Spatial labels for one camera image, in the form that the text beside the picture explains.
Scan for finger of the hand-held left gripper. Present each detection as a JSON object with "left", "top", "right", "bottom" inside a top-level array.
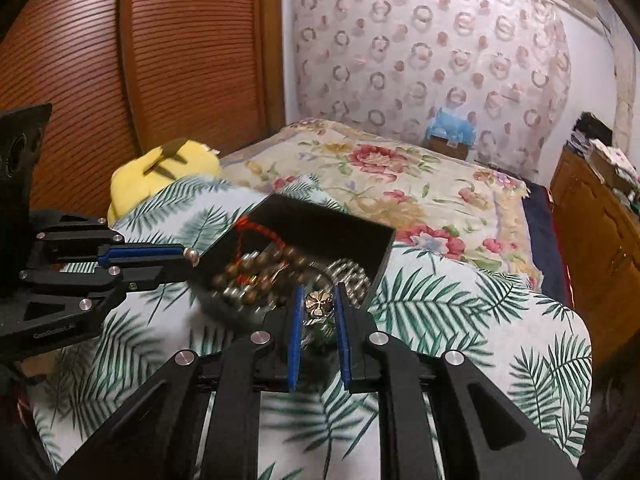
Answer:
[
  {"left": 30, "top": 211, "right": 197, "bottom": 268},
  {"left": 19, "top": 260, "right": 195, "bottom": 322}
]

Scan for red cord bead bracelet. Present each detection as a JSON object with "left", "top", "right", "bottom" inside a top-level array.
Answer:
[{"left": 235, "top": 216, "right": 292, "bottom": 281}]

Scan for ring pattern curtain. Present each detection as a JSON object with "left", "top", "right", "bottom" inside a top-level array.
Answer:
[{"left": 292, "top": 0, "right": 572, "bottom": 166}]

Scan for blue plastic bag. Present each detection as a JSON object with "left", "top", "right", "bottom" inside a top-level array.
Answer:
[{"left": 426, "top": 107, "right": 477, "bottom": 147}]

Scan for leaf print cloth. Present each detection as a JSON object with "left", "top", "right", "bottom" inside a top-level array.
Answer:
[{"left": 32, "top": 174, "right": 593, "bottom": 480}]

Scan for dark blue bed sheet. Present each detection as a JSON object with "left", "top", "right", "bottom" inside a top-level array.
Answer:
[{"left": 522, "top": 180, "right": 576, "bottom": 311}]

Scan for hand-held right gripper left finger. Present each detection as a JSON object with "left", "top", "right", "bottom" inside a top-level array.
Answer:
[{"left": 57, "top": 282, "right": 307, "bottom": 480}]

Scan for pile of papers and boxes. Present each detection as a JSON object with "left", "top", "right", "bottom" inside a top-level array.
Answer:
[{"left": 570, "top": 112, "right": 640, "bottom": 216}]

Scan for wooden louvered wardrobe door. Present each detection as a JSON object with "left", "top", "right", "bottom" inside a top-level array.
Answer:
[
  {"left": 120, "top": 0, "right": 273, "bottom": 151},
  {"left": 0, "top": 0, "right": 143, "bottom": 221}
]

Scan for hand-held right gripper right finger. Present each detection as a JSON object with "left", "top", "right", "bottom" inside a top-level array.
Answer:
[{"left": 334, "top": 282, "right": 583, "bottom": 480}]

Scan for cardboard box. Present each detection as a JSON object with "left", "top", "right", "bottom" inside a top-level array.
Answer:
[{"left": 429, "top": 135, "right": 472, "bottom": 162}]

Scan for floral blanket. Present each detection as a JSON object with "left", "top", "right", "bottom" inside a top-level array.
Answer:
[{"left": 220, "top": 119, "right": 543, "bottom": 291}]

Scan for black square box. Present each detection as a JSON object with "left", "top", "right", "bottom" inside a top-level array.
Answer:
[{"left": 187, "top": 193, "right": 397, "bottom": 333}]

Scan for wooden cabinet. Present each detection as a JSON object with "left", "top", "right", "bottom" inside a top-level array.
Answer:
[{"left": 550, "top": 145, "right": 640, "bottom": 331}]

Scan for brown bead bracelet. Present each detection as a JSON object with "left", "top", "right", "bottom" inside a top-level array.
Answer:
[{"left": 210, "top": 247, "right": 306, "bottom": 312}]

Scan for yellow plush toy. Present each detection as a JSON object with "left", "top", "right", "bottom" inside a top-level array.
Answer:
[{"left": 107, "top": 137, "right": 221, "bottom": 226}]

